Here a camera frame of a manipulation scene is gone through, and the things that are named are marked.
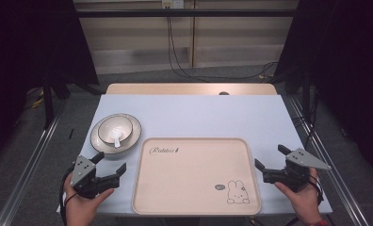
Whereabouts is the white wall socket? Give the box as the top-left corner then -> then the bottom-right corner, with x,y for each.
161,0 -> 185,9

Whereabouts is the black metal stand post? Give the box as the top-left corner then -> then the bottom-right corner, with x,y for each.
301,69 -> 312,122
41,71 -> 56,130

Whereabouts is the person's right hand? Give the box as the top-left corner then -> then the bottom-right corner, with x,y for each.
273,168 -> 324,225

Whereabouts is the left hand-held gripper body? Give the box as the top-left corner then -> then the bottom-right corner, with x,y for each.
69,154 -> 121,201

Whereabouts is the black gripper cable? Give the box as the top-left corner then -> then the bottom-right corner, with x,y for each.
58,165 -> 79,226
308,173 -> 326,205

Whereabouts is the white dark-rimmed plate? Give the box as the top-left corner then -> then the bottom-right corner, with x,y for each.
89,113 -> 142,155

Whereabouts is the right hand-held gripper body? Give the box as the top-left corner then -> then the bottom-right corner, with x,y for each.
262,147 -> 332,193

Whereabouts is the white ceramic spoon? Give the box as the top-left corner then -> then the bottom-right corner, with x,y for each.
108,128 -> 125,149

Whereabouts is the black hanging floor cable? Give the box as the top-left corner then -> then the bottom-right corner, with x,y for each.
166,15 -> 280,84

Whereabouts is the white dark-rimmed bowl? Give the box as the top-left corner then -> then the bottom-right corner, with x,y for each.
97,115 -> 134,146

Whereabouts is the person's left hand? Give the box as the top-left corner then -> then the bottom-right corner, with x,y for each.
62,172 -> 116,226

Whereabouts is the beige tray with rabbit print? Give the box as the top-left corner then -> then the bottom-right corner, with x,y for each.
131,137 -> 262,217

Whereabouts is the yellow cable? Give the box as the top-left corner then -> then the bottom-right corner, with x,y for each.
29,89 -> 46,109

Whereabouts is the aluminium floor rail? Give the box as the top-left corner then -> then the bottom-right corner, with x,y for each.
0,99 -> 68,226
288,96 -> 371,226

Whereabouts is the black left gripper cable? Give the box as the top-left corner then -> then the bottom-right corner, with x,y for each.
58,165 -> 79,226

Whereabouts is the dark curtain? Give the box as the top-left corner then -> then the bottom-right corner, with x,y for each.
273,0 -> 373,183
0,0 -> 100,166

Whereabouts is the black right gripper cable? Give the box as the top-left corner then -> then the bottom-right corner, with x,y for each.
308,173 -> 326,205

